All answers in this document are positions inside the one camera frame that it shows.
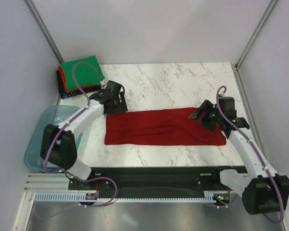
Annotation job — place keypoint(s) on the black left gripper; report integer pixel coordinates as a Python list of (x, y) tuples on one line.
[(122, 107)]

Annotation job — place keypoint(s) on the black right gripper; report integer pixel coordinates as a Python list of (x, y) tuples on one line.
[(207, 107)]

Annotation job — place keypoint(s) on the dark red t shirt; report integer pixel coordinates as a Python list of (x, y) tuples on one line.
[(166, 127)]

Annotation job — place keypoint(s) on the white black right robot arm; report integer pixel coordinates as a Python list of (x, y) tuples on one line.
[(263, 190)]

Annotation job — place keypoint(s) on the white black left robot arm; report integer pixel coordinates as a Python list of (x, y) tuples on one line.
[(77, 124)]

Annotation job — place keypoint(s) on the folded green t shirt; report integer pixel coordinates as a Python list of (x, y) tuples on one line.
[(84, 74)]

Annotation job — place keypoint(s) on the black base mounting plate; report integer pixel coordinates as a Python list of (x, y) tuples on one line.
[(152, 182)]

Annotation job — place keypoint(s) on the clear blue plastic bin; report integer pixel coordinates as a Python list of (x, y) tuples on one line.
[(36, 144)]

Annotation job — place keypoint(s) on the right aluminium frame post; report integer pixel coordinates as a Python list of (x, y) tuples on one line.
[(259, 27)]

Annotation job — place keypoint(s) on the aluminium frame post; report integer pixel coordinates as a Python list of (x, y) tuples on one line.
[(42, 26), (259, 27)]

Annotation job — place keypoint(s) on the white slotted cable duct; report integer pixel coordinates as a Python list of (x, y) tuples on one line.
[(91, 198)]

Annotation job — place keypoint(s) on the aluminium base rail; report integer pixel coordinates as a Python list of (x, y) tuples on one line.
[(46, 182)]

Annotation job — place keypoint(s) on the left aluminium frame post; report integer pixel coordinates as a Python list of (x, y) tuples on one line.
[(42, 26)]

